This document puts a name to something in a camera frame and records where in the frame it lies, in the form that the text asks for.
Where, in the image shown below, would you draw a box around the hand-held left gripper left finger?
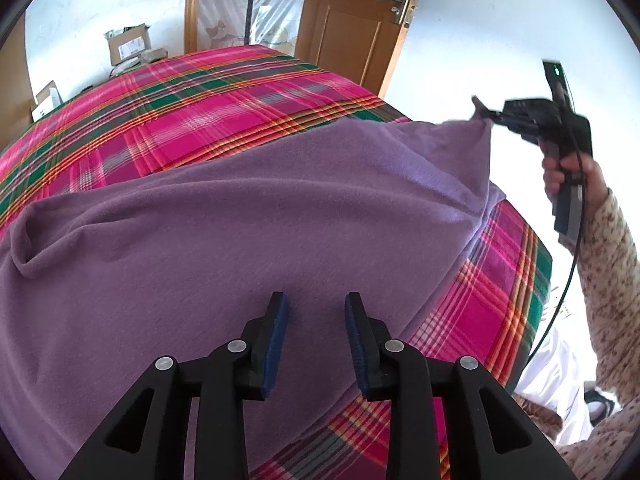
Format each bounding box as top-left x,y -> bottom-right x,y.
57,291 -> 289,480

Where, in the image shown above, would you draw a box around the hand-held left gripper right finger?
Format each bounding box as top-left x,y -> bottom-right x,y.
344,291 -> 581,480

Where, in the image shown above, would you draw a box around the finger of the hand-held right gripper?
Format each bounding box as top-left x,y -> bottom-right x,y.
471,96 -> 521,138

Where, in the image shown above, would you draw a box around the purple fleece pants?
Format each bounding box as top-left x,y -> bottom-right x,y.
0,119 -> 508,480

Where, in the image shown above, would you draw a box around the person's right forearm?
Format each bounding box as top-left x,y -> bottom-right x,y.
557,187 -> 640,396

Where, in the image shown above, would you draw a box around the person's right hand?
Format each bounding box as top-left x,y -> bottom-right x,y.
542,152 -> 608,208

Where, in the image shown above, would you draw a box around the wooden door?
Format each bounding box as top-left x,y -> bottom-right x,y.
295,0 -> 433,98

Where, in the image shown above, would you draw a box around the person's white trousers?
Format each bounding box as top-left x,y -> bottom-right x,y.
512,310 -> 601,446

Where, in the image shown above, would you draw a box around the clear plastic door curtain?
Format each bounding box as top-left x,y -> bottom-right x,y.
197,0 -> 313,53

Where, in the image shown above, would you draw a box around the plaid bed sheet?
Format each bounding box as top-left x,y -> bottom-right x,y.
0,45 -> 553,480

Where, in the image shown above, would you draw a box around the person's shoe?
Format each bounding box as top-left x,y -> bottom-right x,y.
582,382 -> 621,423

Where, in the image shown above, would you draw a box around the black curtain strip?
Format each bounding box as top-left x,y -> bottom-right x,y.
245,0 -> 263,46

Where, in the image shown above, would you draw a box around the person's floral jacket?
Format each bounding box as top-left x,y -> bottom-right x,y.
515,390 -> 640,480

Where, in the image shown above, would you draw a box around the brown cardboard box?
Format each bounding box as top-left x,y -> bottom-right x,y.
104,23 -> 152,66

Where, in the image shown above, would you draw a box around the white cardboard box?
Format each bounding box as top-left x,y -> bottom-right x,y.
31,81 -> 63,121

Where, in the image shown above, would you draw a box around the wooden wardrobe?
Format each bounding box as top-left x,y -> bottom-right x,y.
0,10 -> 36,151

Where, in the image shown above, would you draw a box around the metal door handle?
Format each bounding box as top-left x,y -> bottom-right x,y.
377,0 -> 418,28

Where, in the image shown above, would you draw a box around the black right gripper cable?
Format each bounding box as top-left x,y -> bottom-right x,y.
525,125 -> 586,361

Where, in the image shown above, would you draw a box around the wooden door frame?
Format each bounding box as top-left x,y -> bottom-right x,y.
184,0 -> 206,56

